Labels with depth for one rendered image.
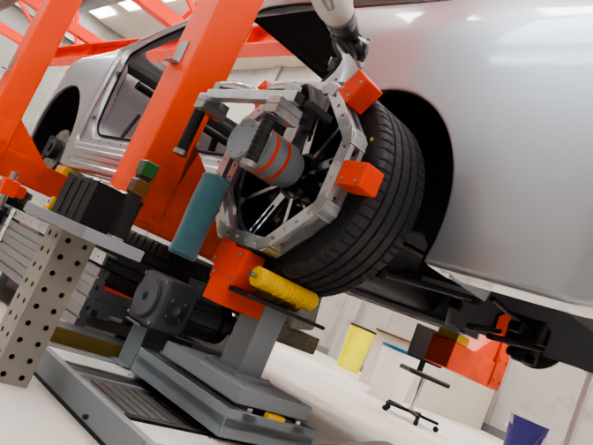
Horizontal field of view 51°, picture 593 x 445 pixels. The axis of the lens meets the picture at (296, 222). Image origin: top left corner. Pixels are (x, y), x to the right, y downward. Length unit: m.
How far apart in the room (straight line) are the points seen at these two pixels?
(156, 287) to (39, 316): 0.44
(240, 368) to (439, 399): 7.00
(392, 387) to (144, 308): 4.93
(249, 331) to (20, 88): 2.51
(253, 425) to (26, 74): 2.79
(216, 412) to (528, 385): 8.34
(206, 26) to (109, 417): 1.33
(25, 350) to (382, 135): 1.11
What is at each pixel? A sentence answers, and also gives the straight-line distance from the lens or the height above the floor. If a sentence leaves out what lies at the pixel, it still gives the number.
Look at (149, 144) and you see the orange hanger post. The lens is 2.15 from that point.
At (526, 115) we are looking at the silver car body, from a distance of 1.90.
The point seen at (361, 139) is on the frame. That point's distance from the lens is 1.70.
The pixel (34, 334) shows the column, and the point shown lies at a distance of 1.78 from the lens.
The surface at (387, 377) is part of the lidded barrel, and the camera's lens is 6.75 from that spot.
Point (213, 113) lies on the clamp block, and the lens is 1.88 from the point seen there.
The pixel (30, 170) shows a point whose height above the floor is 0.61.
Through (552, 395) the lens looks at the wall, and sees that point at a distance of 9.66.
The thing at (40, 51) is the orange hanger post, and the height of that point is 1.27.
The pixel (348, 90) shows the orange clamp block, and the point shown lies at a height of 1.09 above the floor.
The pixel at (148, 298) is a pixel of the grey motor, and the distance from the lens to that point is 2.06.
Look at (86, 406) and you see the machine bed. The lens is 1.68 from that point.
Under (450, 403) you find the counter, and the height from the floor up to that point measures 0.20.
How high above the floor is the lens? 0.45
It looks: 8 degrees up
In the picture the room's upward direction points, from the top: 23 degrees clockwise
